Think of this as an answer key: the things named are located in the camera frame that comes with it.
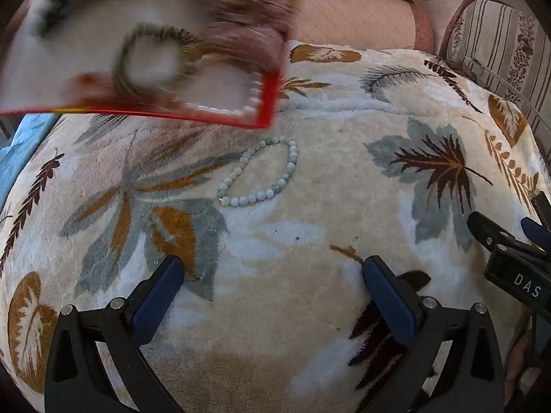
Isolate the red-rimmed white tray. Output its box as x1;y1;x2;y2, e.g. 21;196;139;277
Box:
0;0;301;130

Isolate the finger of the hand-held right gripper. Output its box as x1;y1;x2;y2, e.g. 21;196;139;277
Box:
467;211;523;254
520;191;551;252

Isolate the leaf print fleece blanket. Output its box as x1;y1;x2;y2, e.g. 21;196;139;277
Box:
0;41;547;413

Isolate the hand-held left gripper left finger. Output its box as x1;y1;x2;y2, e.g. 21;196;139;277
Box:
45;255;186;413

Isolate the pale green bead bracelet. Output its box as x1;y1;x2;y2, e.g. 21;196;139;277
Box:
216;135;299;207

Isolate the pink quilted sofa cushion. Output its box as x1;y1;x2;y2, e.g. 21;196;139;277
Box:
286;0;435;52

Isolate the mauve striped scrunchie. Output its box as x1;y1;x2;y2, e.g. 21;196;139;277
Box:
202;0;295;72

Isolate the striped floral sofa armrest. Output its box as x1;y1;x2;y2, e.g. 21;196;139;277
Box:
441;0;551;138

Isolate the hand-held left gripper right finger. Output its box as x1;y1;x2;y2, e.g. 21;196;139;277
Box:
362;255;504;413

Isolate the person's right forearm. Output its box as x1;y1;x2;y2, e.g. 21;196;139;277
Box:
503;310;551;413

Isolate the blue cloth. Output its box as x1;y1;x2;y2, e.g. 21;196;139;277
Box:
0;112;59;207

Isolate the brown furry scrunchie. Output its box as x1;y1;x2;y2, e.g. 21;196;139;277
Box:
113;23;205;95

